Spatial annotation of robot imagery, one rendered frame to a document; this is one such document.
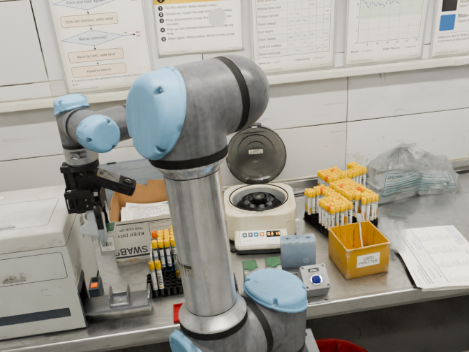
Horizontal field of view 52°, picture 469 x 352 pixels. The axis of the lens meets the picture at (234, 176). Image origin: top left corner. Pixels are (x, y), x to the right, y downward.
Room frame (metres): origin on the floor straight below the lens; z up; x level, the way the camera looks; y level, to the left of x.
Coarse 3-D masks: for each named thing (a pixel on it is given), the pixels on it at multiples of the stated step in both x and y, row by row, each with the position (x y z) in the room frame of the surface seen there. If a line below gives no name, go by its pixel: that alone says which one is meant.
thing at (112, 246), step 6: (114, 228) 1.06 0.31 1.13; (108, 234) 1.04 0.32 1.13; (114, 234) 1.04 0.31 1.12; (108, 240) 1.03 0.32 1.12; (114, 240) 1.03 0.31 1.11; (102, 246) 1.03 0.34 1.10; (108, 246) 1.03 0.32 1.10; (114, 246) 1.03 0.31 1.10; (102, 252) 1.03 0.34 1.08; (108, 252) 1.03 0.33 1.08; (114, 252) 1.03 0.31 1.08
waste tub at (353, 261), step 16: (352, 224) 1.26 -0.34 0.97; (368, 224) 1.26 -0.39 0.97; (336, 240) 1.19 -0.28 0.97; (352, 240) 1.26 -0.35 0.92; (368, 240) 1.26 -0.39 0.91; (384, 240) 1.17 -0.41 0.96; (336, 256) 1.18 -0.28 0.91; (352, 256) 1.12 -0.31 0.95; (368, 256) 1.13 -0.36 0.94; (384, 256) 1.14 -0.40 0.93; (352, 272) 1.12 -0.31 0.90; (368, 272) 1.13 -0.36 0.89
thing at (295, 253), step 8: (280, 240) 1.21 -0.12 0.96; (288, 240) 1.19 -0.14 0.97; (296, 240) 1.19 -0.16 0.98; (304, 240) 1.19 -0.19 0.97; (312, 240) 1.18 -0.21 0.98; (288, 248) 1.18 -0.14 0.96; (296, 248) 1.18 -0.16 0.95; (304, 248) 1.18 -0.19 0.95; (312, 248) 1.18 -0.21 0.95; (288, 256) 1.18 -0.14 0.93; (296, 256) 1.18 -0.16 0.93; (304, 256) 1.18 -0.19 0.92; (312, 256) 1.18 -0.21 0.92; (288, 264) 1.18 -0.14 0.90; (296, 264) 1.18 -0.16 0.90; (304, 264) 1.18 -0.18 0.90; (312, 264) 1.18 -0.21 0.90; (296, 272) 1.17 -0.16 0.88
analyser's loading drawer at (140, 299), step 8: (128, 288) 1.06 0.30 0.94; (104, 296) 1.08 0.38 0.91; (112, 296) 1.07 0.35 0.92; (120, 296) 1.07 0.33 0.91; (128, 296) 1.05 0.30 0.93; (136, 296) 1.07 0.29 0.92; (144, 296) 1.06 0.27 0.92; (88, 304) 1.05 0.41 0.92; (96, 304) 1.05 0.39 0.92; (104, 304) 1.04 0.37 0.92; (112, 304) 1.04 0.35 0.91; (120, 304) 1.03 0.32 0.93; (128, 304) 1.03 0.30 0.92; (136, 304) 1.03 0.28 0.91; (144, 304) 1.03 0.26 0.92; (88, 312) 1.02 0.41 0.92; (96, 312) 1.01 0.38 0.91; (104, 312) 1.02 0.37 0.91
